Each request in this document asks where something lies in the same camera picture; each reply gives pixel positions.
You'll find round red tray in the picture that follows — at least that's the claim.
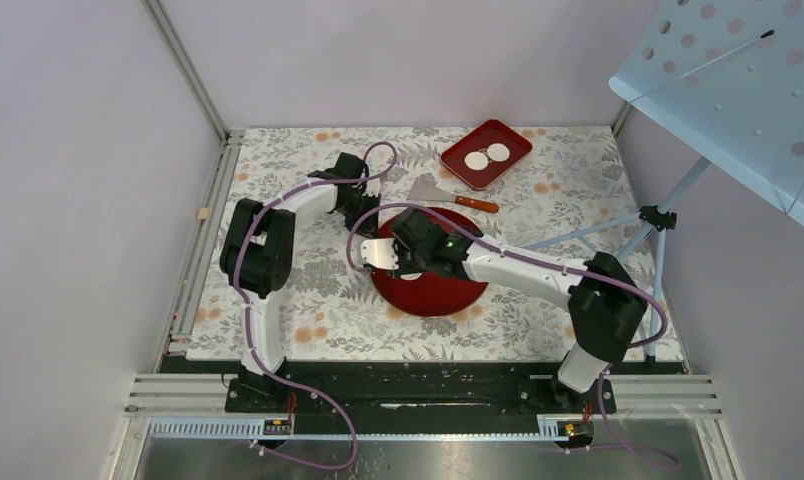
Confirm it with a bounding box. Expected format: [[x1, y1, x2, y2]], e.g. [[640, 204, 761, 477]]
[[370, 208, 489, 317]]

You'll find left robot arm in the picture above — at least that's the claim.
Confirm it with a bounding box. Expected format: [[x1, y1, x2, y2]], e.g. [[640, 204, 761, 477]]
[[219, 153, 391, 411]]

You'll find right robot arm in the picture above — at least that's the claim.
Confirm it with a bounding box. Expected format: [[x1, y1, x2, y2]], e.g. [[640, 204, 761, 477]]
[[386, 208, 652, 412]]

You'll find left round dumpling wrapper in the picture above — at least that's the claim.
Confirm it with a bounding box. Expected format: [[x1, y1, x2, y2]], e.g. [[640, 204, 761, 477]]
[[464, 151, 489, 171]]

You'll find round dumpling wrapper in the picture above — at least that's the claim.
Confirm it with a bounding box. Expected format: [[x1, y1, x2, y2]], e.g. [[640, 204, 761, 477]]
[[486, 143, 511, 162], [464, 151, 489, 171]]

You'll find right round dumpling wrapper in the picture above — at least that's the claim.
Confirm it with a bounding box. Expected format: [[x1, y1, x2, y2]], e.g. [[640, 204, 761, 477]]
[[486, 143, 511, 162]]

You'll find floral patterned table mat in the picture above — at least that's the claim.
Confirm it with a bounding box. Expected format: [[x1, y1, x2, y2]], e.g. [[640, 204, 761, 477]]
[[186, 126, 685, 363]]

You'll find red rectangular tray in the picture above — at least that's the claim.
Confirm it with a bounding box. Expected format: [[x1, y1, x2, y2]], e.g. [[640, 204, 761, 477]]
[[440, 119, 533, 191]]

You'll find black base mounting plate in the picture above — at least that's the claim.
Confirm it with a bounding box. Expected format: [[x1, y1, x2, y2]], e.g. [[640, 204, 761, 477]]
[[129, 358, 685, 437]]

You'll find light blue tripod stand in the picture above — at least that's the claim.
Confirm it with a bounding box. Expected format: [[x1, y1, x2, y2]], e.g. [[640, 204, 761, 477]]
[[524, 156, 713, 366]]

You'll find light blue perforated panel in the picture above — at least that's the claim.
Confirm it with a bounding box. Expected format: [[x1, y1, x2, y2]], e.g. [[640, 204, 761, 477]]
[[609, 0, 804, 227]]

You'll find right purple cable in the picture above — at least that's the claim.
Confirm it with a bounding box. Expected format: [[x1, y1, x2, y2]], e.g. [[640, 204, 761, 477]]
[[345, 201, 683, 473]]

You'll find purple cable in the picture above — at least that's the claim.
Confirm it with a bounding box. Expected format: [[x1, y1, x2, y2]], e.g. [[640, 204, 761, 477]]
[[345, 201, 683, 473], [232, 140, 399, 473]]

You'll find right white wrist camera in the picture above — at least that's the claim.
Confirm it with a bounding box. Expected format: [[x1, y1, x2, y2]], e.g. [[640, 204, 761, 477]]
[[358, 238, 399, 271]]

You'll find scraper with orange handle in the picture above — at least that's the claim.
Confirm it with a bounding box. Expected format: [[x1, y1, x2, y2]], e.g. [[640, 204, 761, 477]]
[[406, 175, 500, 213]]

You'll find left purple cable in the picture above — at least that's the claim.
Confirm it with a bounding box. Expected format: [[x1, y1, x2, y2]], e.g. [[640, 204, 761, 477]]
[[232, 140, 399, 473]]

